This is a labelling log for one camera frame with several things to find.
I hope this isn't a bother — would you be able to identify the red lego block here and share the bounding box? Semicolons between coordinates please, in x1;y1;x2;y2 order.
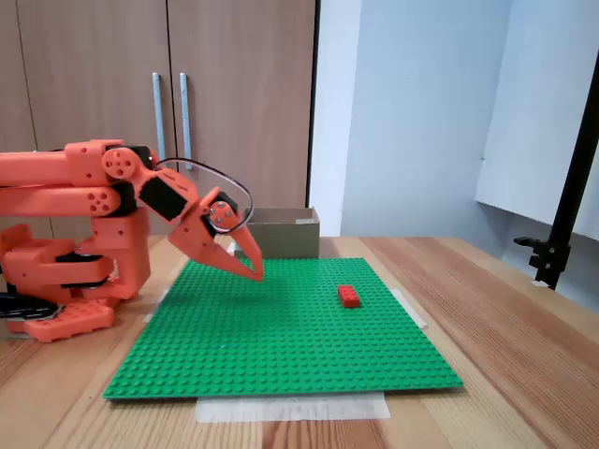
337;283;362;310

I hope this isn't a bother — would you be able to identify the cardboard box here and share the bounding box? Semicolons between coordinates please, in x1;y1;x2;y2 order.
232;207;322;259

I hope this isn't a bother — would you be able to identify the green lego baseplate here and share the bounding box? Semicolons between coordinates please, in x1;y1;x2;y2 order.
102;256;465;401

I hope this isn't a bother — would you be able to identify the brown wooden cabinet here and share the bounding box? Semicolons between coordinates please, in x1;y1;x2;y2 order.
0;0;322;238

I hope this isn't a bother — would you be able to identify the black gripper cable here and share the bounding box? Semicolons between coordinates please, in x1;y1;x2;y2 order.
153;157;256;234

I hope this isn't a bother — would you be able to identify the metal cabinet handle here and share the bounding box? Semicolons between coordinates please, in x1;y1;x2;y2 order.
179;72;194;170
151;72;168;163

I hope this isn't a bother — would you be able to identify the black base cable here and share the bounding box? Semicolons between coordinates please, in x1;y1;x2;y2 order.
0;292;65;324

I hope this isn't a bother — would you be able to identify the white wall-mounted panel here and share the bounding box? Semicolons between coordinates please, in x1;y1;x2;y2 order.
475;0;599;242

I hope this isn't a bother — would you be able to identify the black camera stand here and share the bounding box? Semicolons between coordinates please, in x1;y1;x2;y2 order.
513;69;599;292

